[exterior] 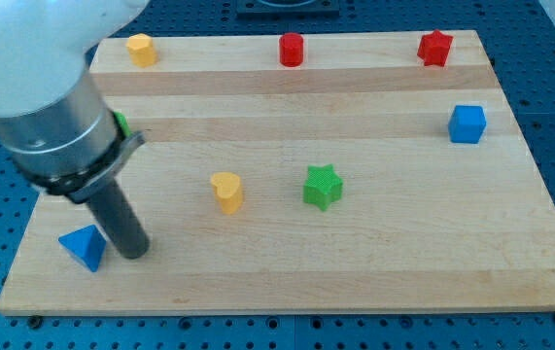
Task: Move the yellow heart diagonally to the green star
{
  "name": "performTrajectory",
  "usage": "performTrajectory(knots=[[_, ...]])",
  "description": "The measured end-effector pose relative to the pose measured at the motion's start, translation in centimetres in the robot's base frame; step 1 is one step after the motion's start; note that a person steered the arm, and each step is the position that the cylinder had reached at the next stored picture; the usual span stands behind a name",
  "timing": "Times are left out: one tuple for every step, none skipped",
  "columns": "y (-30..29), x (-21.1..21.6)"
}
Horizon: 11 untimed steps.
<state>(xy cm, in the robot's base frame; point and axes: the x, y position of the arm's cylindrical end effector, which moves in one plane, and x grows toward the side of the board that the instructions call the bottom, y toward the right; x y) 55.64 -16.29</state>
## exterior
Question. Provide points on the green block behind arm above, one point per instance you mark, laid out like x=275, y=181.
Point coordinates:
x=122, y=124

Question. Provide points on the green star block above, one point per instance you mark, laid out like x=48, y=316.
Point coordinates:
x=322, y=186

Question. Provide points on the blue triangle block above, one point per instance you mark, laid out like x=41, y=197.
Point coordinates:
x=85, y=245

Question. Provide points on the blue cube block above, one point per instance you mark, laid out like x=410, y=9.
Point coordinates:
x=467, y=124

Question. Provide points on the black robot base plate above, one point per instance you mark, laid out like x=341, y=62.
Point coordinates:
x=257, y=8

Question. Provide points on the red cylinder block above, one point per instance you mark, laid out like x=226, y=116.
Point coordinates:
x=291, y=49

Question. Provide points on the red star block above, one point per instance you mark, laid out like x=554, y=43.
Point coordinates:
x=434, y=48

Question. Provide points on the yellow heart block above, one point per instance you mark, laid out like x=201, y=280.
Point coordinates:
x=228, y=191

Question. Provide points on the yellow hexagon block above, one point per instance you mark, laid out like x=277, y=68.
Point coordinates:
x=141, y=50

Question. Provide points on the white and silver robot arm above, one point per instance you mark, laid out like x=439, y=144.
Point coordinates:
x=61, y=134

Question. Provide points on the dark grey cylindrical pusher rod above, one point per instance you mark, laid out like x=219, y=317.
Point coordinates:
x=116, y=217

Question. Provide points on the light wooden board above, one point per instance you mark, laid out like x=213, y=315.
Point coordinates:
x=361, y=181

